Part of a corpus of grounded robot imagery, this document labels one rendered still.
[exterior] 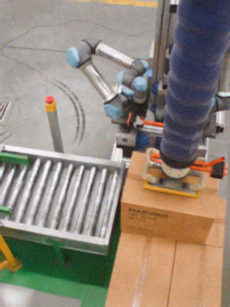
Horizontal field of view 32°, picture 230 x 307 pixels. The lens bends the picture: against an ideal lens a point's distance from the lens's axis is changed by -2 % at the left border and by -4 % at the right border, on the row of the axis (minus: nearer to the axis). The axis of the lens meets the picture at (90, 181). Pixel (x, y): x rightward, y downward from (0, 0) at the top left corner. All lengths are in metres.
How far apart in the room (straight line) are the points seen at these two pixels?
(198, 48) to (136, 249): 1.59
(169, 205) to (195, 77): 1.02
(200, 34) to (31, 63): 3.48
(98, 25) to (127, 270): 3.48
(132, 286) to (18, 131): 2.17
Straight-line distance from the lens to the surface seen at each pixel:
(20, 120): 4.35
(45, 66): 4.89
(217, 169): 2.46
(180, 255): 2.88
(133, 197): 2.59
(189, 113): 1.97
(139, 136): 2.92
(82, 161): 3.18
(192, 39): 1.70
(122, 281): 2.78
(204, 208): 2.60
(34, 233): 2.93
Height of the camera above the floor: 3.17
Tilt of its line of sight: 57 degrees down
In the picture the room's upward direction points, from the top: 6 degrees counter-clockwise
